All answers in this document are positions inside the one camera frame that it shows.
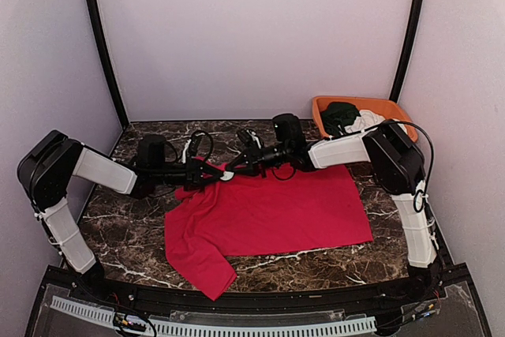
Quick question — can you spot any white garment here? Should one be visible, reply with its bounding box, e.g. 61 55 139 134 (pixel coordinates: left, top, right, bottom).
345 110 386 133

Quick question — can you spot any dark green garment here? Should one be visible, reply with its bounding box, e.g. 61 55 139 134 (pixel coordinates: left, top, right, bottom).
320 102 360 137

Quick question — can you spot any right black frame post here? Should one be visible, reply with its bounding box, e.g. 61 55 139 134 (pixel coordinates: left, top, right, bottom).
389 0 423 103

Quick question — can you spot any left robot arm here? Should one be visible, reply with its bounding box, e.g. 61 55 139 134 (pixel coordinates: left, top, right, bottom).
17 130 234 302

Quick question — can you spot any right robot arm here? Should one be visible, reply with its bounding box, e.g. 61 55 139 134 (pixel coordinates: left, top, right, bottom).
223 114 439 301

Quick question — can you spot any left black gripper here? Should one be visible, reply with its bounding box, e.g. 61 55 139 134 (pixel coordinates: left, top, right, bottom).
151 156 223 190

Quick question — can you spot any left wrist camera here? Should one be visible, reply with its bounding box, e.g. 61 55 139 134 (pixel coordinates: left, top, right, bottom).
181 129 214 163

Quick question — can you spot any white slotted cable duct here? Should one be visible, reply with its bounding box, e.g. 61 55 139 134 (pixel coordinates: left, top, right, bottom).
50 296 377 337

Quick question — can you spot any red t-shirt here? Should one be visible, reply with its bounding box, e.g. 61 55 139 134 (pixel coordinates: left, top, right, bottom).
164 165 373 301

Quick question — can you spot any orange plastic basin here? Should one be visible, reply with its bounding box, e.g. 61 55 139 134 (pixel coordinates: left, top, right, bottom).
312 95 412 137

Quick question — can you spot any left black frame post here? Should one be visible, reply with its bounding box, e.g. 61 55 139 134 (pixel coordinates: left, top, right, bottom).
86 0 129 130

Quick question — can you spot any black front rail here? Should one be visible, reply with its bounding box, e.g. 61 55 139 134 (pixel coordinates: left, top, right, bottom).
41 264 469 316

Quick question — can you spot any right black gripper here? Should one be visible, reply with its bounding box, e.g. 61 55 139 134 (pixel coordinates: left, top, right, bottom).
226 140 291 177

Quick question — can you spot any black frame post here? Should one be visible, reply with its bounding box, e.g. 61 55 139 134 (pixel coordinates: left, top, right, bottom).
86 0 129 130
389 0 423 103

